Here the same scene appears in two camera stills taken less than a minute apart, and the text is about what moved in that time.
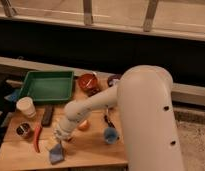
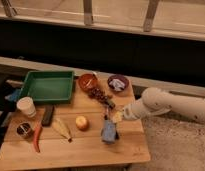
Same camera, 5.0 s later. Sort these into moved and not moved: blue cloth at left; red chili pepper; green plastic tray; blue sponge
Moved: blue sponge
Not moved: blue cloth at left; red chili pepper; green plastic tray
